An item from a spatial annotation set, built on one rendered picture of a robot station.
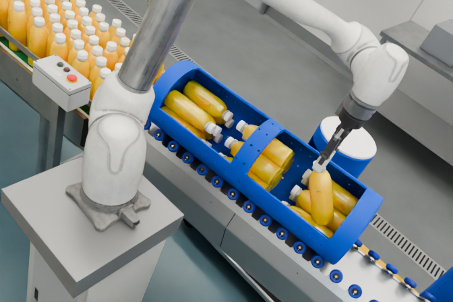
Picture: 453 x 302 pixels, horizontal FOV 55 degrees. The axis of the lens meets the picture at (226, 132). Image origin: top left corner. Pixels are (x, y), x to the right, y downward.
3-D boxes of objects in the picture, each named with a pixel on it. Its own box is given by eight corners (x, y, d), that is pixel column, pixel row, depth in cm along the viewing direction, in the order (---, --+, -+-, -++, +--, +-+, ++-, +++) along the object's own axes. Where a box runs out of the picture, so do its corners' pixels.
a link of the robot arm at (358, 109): (385, 100, 123) (374, 115, 126) (357, 82, 125) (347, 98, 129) (375, 110, 116) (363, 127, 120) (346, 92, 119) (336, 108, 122)
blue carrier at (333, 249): (323, 280, 147) (363, 235, 128) (139, 131, 172) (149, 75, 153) (355, 229, 166) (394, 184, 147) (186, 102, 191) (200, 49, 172)
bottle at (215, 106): (197, 81, 174) (233, 106, 169) (189, 95, 176) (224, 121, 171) (189, 79, 168) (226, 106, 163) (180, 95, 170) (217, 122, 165)
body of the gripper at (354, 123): (362, 124, 120) (346, 147, 126) (371, 113, 126) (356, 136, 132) (339, 109, 122) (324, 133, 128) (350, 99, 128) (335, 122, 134)
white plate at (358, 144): (340, 110, 214) (338, 111, 215) (310, 126, 195) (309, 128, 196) (385, 145, 204) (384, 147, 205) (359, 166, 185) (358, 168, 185)
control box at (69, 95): (67, 112, 157) (69, 90, 151) (32, 82, 163) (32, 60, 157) (88, 103, 165) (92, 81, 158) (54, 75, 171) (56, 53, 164)
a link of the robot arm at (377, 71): (389, 111, 118) (372, 83, 128) (424, 65, 109) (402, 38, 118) (356, 104, 115) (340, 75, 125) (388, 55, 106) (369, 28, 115)
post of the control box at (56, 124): (44, 248, 223) (59, 98, 162) (38, 243, 224) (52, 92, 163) (50, 243, 226) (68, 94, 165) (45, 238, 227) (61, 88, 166)
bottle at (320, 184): (313, 211, 150) (310, 163, 143) (334, 212, 148) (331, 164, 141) (310, 222, 144) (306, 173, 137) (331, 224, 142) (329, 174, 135)
